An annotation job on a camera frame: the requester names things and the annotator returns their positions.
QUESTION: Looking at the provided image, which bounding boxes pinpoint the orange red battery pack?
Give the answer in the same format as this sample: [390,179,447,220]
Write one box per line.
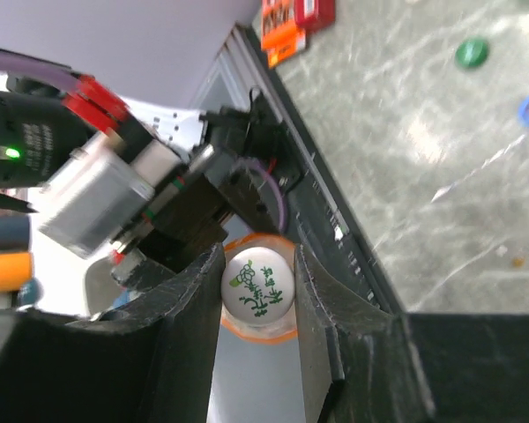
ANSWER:
[260,0,336,69]

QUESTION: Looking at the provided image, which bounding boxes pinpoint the green bottle cap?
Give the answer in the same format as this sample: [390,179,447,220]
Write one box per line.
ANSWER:
[455,38,489,70]

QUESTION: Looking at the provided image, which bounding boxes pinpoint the orange tea bottle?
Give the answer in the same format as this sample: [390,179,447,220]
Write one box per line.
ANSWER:
[221,234,297,345]

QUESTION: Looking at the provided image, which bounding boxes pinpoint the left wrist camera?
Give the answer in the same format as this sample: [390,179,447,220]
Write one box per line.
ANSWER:
[37,74,184,261]

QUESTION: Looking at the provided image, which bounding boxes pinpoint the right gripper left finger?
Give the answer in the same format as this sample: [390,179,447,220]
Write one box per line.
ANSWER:
[0,244,225,422]

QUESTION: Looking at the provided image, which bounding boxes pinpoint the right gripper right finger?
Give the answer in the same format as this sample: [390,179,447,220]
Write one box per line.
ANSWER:
[294,246,529,422]

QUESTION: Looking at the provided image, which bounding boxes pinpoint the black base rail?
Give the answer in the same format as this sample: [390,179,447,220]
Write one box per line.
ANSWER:
[218,26,401,313]

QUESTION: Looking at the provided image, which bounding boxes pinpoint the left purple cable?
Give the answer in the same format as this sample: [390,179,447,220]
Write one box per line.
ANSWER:
[0,48,80,92]

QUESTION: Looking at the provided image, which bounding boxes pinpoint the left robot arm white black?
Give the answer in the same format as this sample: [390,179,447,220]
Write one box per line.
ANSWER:
[0,92,277,261]

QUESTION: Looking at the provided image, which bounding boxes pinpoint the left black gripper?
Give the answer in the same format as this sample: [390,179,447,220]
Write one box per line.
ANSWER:
[109,145,287,287]

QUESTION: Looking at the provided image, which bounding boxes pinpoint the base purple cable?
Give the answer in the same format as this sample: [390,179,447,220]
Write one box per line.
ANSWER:
[237,158,288,234]

